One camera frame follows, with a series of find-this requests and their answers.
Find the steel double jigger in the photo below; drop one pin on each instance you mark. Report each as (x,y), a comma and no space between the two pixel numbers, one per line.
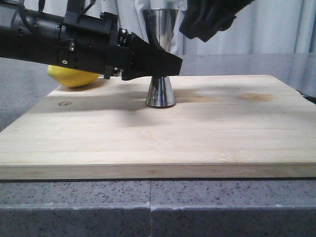
(160,93)

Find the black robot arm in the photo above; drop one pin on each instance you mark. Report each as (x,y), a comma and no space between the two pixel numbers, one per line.
(34,35)

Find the wooden cutting board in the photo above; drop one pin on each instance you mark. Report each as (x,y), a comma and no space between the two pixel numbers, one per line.
(220,127)

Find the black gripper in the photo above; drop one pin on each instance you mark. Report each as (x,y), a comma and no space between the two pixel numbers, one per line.
(87,41)

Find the yellow lemon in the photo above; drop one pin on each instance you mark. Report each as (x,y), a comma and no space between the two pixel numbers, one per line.
(70,77)

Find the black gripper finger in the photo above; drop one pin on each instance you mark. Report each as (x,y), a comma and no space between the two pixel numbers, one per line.
(204,18)

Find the grey curtain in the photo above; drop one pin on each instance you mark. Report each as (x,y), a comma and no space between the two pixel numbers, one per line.
(264,26)

